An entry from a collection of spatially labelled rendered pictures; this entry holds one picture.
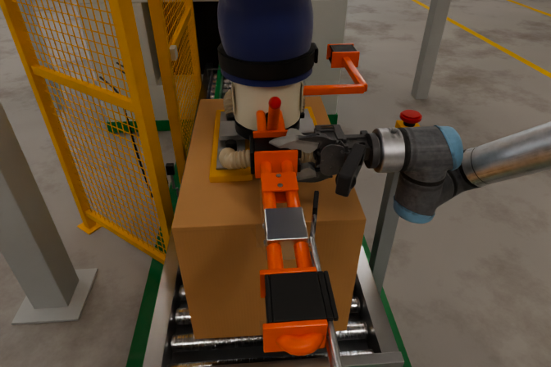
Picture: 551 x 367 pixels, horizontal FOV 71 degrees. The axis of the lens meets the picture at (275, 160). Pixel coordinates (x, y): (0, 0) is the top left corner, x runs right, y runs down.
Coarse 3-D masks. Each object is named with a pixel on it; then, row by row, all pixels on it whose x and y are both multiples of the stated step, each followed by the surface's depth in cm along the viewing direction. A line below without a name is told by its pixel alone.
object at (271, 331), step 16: (272, 272) 50; (288, 272) 50; (304, 272) 50; (272, 288) 48; (288, 288) 48; (304, 288) 48; (320, 288) 48; (272, 304) 46; (288, 304) 46; (304, 304) 46; (320, 304) 46; (272, 320) 44; (288, 320) 44; (304, 320) 44; (320, 320) 44; (272, 336) 44
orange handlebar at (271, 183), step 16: (352, 64) 114; (272, 176) 68; (288, 176) 68; (272, 192) 66; (288, 192) 66; (272, 256) 54; (304, 256) 54; (288, 336) 44; (304, 336) 44; (320, 336) 44; (288, 352) 44; (304, 352) 43
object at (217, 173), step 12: (216, 120) 111; (228, 120) 107; (216, 132) 105; (216, 144) 100; (228, 144) 95; (240, 144) 99; (216, 156) 96; (216, 168) 91; (240, 168) 91; (216, 180) 90; (228, 180) 90; (240, 180) 90
